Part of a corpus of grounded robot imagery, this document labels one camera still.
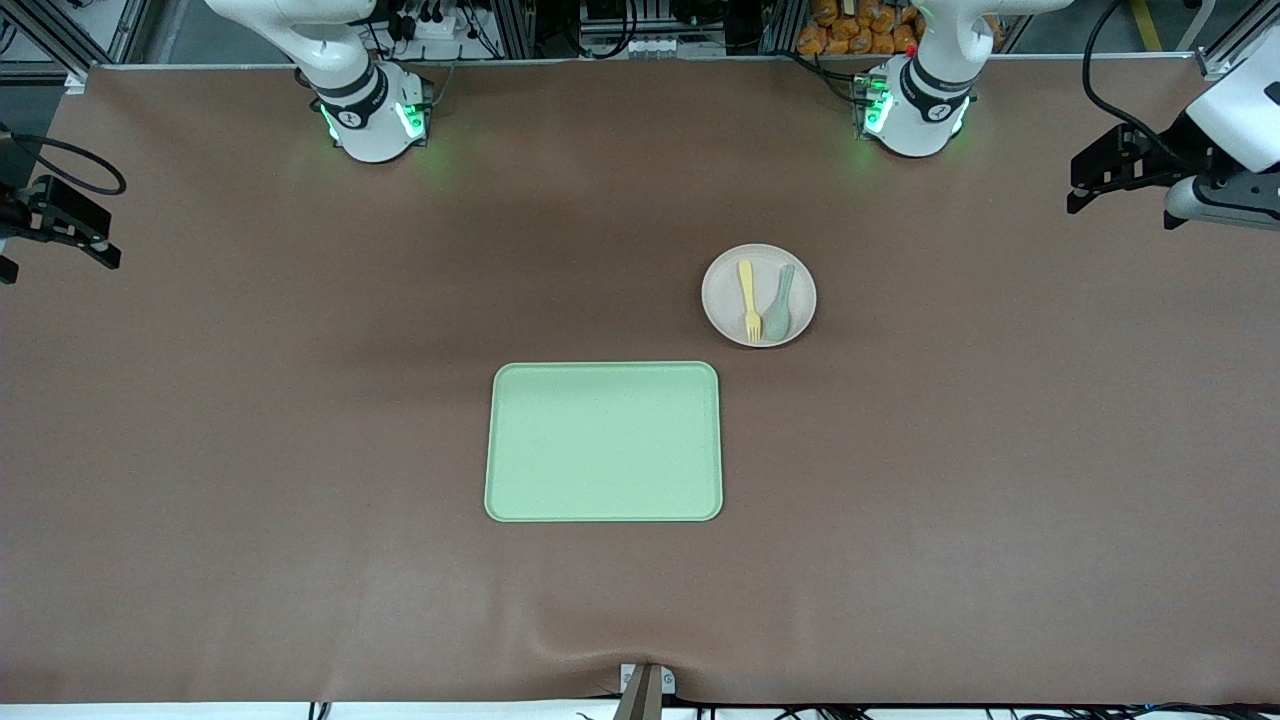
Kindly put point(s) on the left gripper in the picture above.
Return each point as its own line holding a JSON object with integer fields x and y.
{"x": 1163, "y": 160}

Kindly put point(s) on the yellow plastic fork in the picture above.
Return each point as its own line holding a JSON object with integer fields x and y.
{"x": 746, "y": 280}

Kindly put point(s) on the round beige plate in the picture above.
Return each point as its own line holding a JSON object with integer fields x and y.
{"x": 725, "y": 300}

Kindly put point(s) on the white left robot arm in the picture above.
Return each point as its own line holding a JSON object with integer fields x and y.
{"x": 915, "y": 120}

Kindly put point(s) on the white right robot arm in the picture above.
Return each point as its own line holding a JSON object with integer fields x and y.
{"x": 370, "y": 120}

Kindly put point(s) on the brown table cover mat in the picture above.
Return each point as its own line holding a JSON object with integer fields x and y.
{"x": 200, "y": 450}

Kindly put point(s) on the orange round food pile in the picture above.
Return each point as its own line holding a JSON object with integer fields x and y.
{"x": 850, "y": 30}

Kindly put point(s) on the grey-green plastic spoon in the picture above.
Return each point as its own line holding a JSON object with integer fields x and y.
{"x": 777, "y": 320}

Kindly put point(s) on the white power strip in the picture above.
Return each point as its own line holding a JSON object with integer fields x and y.
{"x": 425, "y": 28}

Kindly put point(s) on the black box with white connectors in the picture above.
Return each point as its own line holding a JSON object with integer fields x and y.
{"x": 650, "y": 45}

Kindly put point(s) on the light green rectangular tray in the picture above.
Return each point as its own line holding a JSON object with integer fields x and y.
{"x": 600, "y": 440}

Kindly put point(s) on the aluminium frame profile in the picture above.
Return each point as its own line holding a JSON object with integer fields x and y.
{"x": 785, "y": 25}
{"x": 515, "y": 30}
{"x": 60, "y": 50}
{"x": 1225, "y": 50}

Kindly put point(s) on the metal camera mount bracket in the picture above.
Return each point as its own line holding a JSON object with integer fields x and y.
{"x": 645, "y": 695}

